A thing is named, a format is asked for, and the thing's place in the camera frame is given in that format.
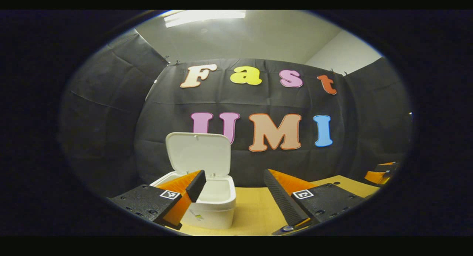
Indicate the black backdrop cloth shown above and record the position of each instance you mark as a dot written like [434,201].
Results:
[258,163]

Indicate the wooden desktop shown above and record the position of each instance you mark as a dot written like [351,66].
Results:
[255,211]

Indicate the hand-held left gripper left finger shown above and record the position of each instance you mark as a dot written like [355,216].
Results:
[196,185]

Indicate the white desktop garbage bin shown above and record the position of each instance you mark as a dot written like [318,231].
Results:
[199,154]

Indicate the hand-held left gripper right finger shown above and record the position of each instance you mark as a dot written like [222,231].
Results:
[281,200]

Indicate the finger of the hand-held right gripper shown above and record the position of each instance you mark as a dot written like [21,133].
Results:
[388,166]
[377,177]

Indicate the ceiling light panel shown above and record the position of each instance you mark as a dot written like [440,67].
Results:
[203,17]

